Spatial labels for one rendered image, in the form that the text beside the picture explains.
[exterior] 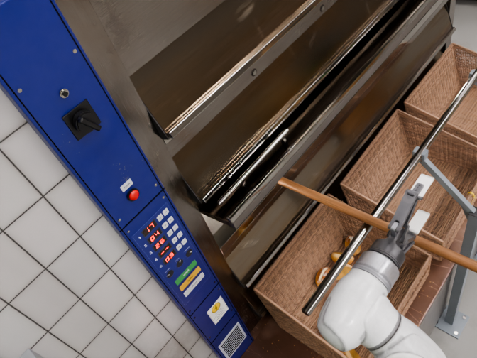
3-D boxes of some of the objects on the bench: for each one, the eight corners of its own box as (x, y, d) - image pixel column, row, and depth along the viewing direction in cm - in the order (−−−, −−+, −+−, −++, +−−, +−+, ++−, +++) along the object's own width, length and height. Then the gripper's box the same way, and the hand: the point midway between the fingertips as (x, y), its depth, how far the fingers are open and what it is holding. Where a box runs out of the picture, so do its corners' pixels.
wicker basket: (263, 317, 190) (249, 288, 170) (333, 226, 212) (327, 190, 192) (364, 387, 162) (360, 362, 142) (431, 273, 184) (436, 237, 164)
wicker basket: (341, 219, 213) (336, 183, 193) (395, 145, 236) (395, 106, 216) (441, 264, 185) (448, 227, 166) (491, 175, 208) (502, 133, 188)
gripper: (364, 222, 89) (412, 153, 97) (368, 280, 106) (409, 219, 115) (399, 238, 84) (446, 165, 93) (397, 296, 102) (437, 230, 111)
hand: (424, 198), depth 103 cm, fingers open, 13 cm apart
